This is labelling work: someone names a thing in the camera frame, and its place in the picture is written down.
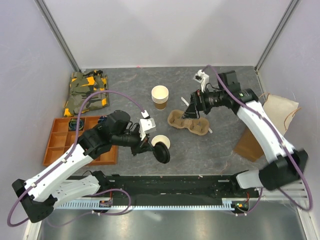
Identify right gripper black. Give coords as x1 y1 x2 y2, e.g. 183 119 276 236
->
181 85 227 119

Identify cardboard cup carrier tray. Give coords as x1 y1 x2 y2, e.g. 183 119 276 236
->
167 109 210 136

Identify black plastic cup lid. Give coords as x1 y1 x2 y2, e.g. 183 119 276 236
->
153 141 171 164

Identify single brown paper cup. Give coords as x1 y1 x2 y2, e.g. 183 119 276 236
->
151 135 171 149

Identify brown paper bag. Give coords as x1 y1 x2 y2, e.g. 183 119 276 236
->
233 93 301 163

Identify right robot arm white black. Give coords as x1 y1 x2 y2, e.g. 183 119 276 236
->
182 69 308 197

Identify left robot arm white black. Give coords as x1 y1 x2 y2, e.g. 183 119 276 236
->
12 110 156 223

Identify white stir stick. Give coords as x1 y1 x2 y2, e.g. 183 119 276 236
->
181 97 213 134

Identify stack of paper cups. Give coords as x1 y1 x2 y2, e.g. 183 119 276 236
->
151 85 169 110

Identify orange wooden compartment tray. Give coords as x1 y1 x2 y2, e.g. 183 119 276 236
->
43 117 119 167

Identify camouflage cloth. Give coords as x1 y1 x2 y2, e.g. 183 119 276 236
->
63 69 109 117

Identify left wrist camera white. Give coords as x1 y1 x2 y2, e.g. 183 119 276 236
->
139 118 156 140

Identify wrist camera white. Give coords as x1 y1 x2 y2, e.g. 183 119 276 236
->
139 118 156 140
193 69 210 93

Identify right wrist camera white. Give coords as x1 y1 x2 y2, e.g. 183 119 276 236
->
193 69 210 93

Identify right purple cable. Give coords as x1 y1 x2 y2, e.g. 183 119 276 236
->
203 64 314 211

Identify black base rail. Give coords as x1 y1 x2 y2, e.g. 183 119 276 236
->
81 172 260 208

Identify white slotted cable duct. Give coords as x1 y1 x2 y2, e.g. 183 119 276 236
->
57 198 235 211

